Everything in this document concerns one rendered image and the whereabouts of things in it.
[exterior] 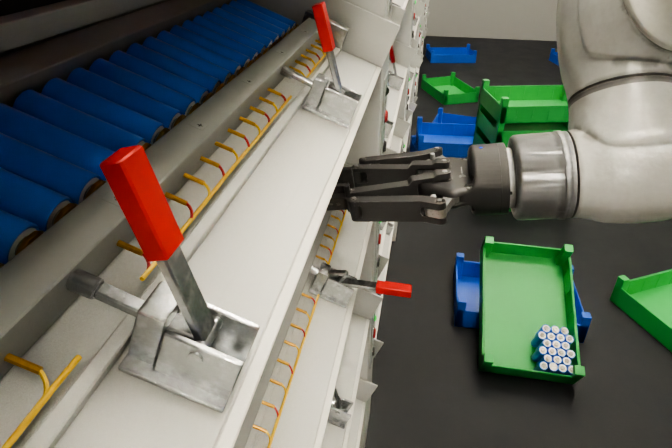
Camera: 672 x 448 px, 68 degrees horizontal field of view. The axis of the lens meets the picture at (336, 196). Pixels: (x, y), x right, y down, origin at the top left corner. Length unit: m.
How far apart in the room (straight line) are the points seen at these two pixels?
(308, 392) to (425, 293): 0.96
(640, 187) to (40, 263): 0.47
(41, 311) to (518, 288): 1.18
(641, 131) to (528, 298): 0.81
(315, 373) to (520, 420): 0.75
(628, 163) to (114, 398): 0.45
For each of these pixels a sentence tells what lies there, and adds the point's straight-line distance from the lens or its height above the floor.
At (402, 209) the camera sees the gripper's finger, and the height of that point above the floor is 0.63.
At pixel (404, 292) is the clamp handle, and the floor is 0.57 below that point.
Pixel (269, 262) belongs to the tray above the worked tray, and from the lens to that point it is 0.25.
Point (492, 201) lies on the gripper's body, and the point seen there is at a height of 0.64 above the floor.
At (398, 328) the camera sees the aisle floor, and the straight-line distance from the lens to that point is 1.27.
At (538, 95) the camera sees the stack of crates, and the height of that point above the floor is 0.34.
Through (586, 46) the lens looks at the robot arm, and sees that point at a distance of 0.56.
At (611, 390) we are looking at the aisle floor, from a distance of 1.28.
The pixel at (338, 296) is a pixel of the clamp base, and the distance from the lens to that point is 0.51.
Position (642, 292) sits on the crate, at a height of 0.00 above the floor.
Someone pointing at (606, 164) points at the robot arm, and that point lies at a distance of 0.52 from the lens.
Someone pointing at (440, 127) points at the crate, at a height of 0.12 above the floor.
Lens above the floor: 0.89
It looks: 30 degrees down
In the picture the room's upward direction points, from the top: straight up
